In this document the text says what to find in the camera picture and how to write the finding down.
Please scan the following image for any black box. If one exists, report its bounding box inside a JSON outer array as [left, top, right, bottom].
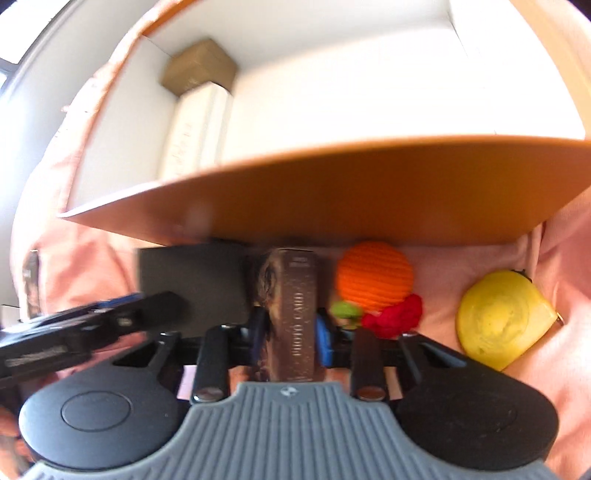
[[137, 242, 249, 336]]

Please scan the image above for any brown kraft small box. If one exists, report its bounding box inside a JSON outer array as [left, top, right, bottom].
[[160, 38, 238, 97]]

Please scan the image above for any orange cardboard storage box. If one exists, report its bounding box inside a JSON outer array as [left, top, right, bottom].
[[64, 1, 590, 245]]

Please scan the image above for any yellow tape measure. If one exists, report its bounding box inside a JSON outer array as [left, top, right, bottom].
[[456, 270, 564, 371]]

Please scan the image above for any pink patterned duvet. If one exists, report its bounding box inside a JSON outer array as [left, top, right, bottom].
[[9, 1, 590, 479]]

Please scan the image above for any window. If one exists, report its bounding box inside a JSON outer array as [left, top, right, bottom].
[[0, 0, 68, 84]]

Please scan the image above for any white long box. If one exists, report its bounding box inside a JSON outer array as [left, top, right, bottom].
[[158, 82, 232, 181]]

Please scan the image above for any photo card book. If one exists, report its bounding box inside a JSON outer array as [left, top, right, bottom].
[[256, 248, 324, 383]]

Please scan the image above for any orange crochet fruit keychain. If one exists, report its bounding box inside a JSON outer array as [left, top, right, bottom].
[[329, 241, 423, 340]]

